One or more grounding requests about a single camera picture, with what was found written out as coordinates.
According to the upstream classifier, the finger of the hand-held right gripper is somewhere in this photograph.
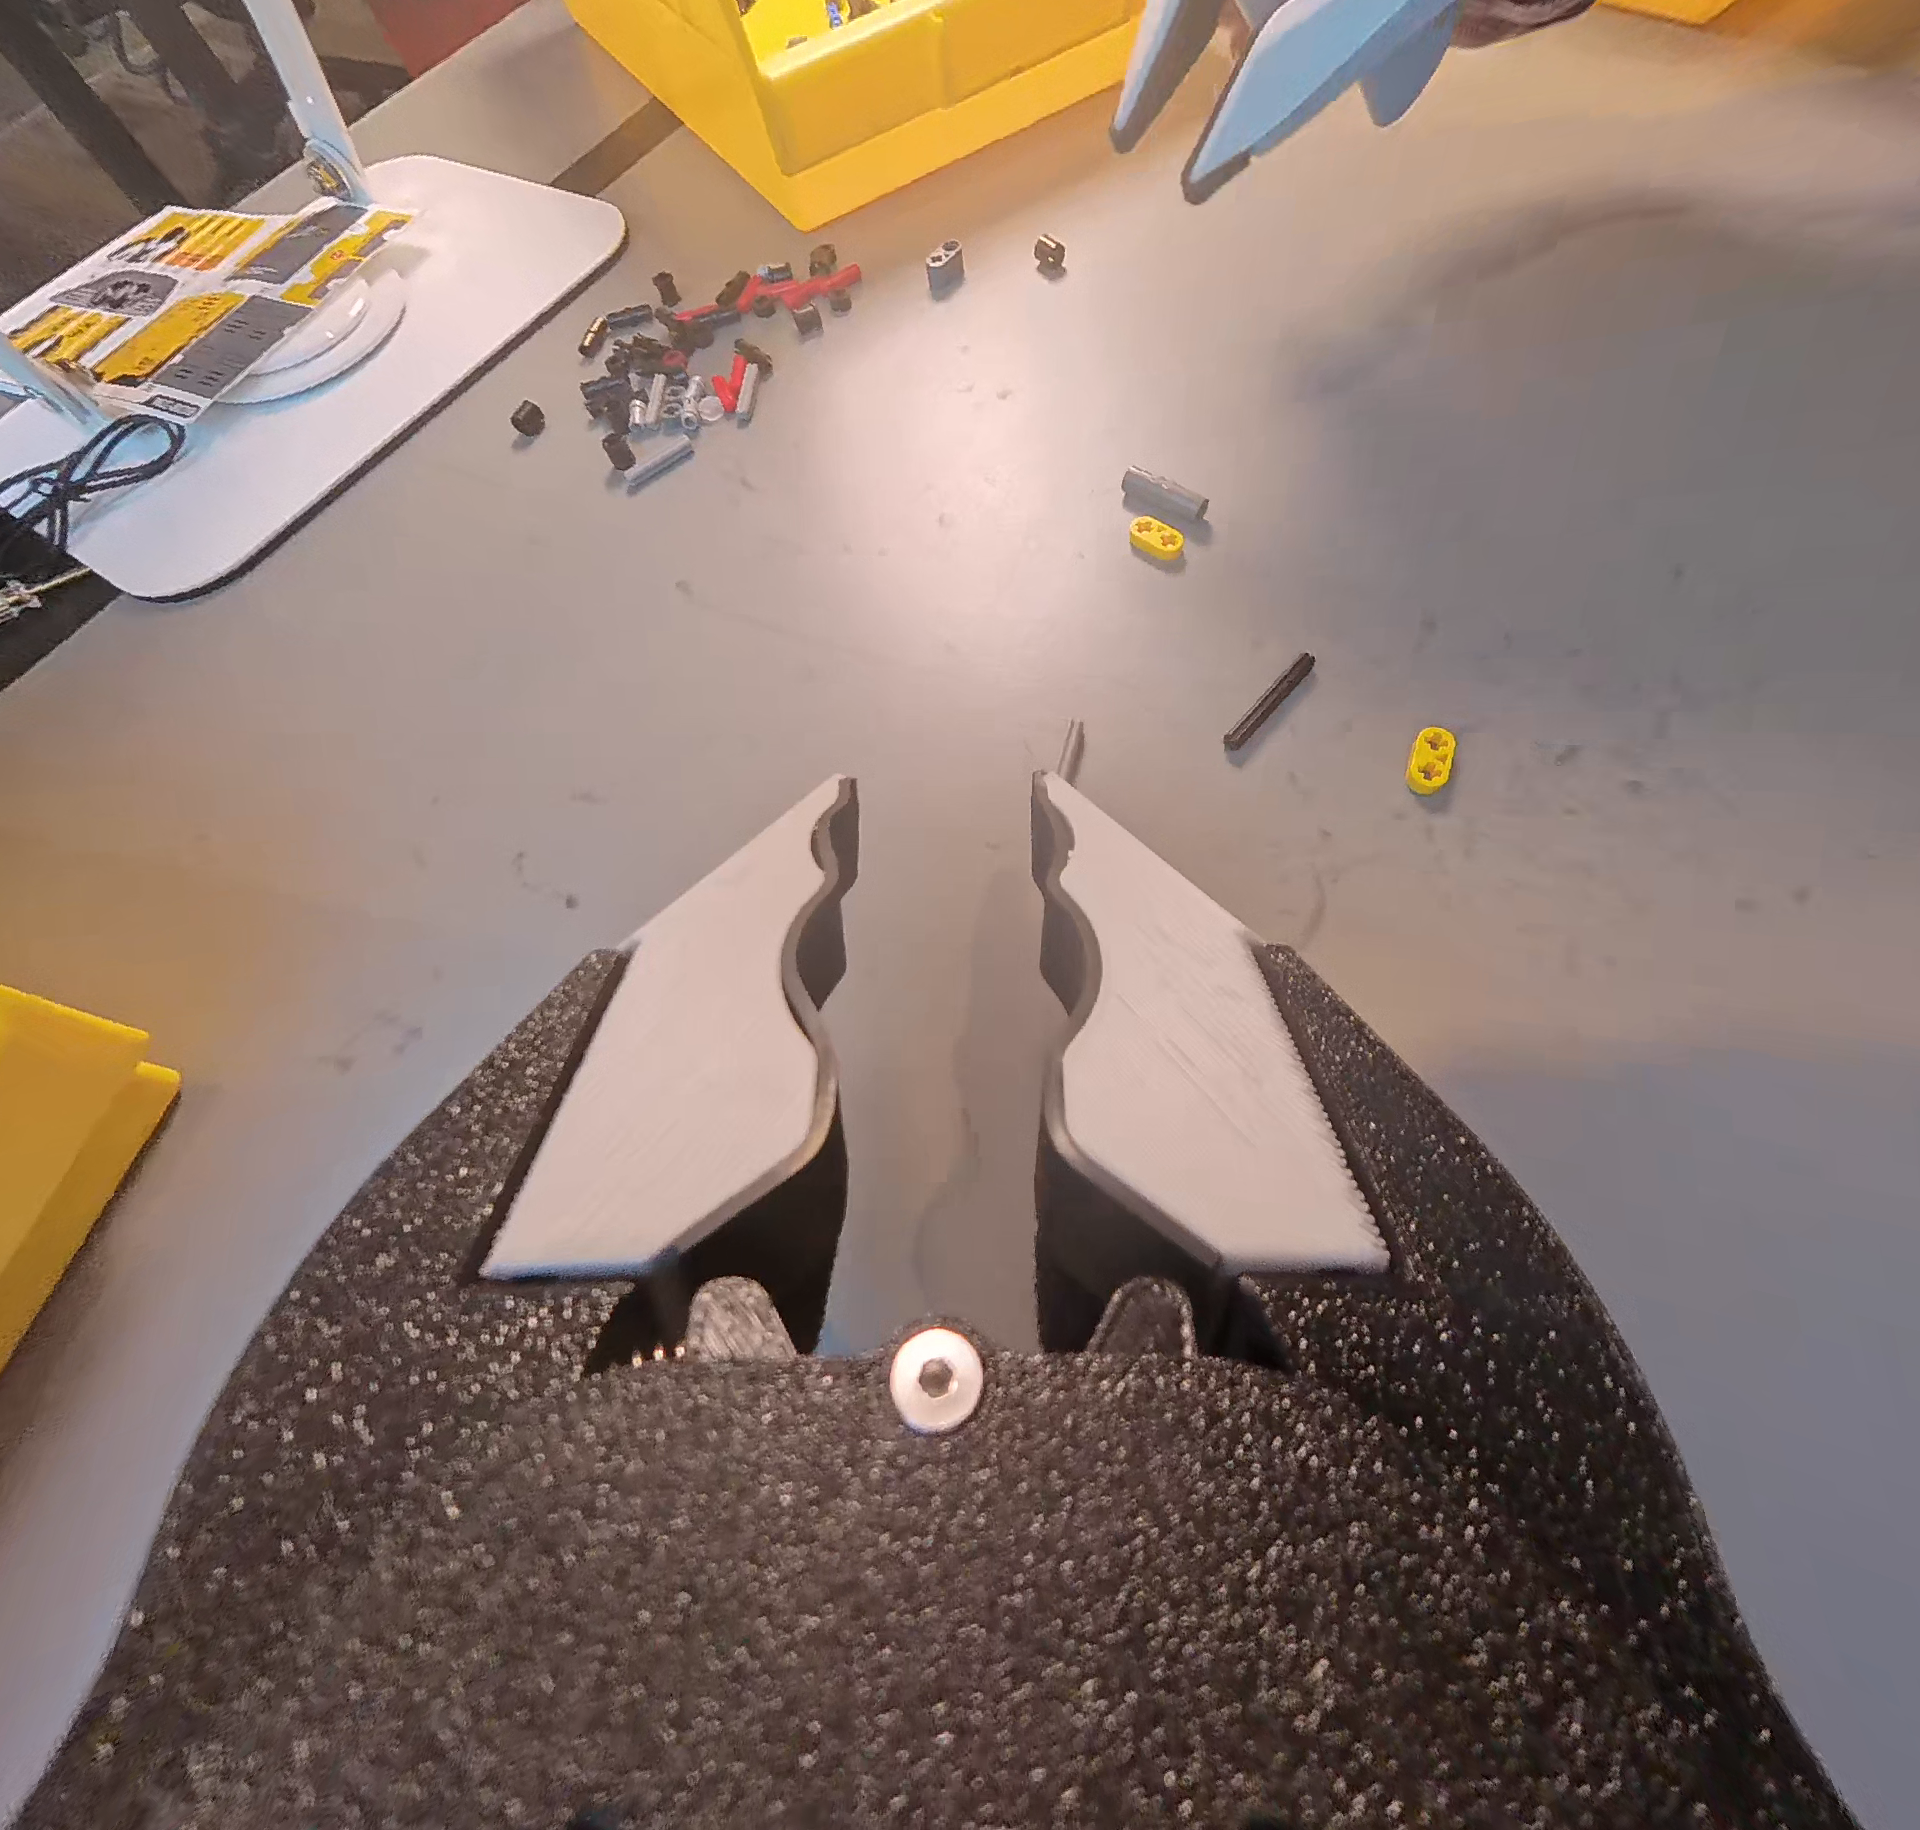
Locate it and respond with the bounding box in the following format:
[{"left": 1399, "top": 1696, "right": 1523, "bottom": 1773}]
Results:
[
  {"left": 1181, "top": 0, "right": 1516, "bottom": 205},
  {"left": 1111, "top": 0, "right": 1360, "bottom": 157}
]

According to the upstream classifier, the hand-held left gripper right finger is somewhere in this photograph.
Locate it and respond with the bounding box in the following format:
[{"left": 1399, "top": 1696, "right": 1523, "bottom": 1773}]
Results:
[{"left": 1028, "top": 768, "right": 1396, "bottom": 1279}]

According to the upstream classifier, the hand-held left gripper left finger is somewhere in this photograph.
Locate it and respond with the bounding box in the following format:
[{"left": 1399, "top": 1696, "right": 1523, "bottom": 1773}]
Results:
[{"left": 478, "top": 774, "right": 863, "bottom": 1284}]

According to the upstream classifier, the grey desk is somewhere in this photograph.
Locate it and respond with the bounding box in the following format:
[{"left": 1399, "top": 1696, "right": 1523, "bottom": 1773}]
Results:
[{"left": 0, "top": 0, "right": 1920, "bottom": 1830}]

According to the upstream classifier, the black toy brick axle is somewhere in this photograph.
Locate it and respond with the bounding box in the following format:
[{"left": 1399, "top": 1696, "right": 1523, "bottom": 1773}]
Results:
[{"left": 1221, "top": 652, "right": 1319, "bottom": 752}]

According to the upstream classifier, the pile of black red pins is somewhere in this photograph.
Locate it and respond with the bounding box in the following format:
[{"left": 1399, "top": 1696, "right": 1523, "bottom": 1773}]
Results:
[{"left": 576, "top": 242, "right": 870, "bottom": 468}]

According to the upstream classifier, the white stand base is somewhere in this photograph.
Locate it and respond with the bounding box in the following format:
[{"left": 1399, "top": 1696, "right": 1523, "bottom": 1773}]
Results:
[{"left": 0, "top": 0, "right": 630, "bottom": 603}]

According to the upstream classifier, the yellow grey sticker sheet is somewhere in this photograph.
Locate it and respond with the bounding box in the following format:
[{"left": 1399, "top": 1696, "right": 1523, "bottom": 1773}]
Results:
[{"left": 0, "top": 202, "right": 421, "bottom": 406}]

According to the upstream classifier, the black usb cable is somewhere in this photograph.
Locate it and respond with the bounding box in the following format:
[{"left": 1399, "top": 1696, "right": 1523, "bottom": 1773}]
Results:
[{"left": 0, "top": 411, "right": 188, "bottom": 616}]

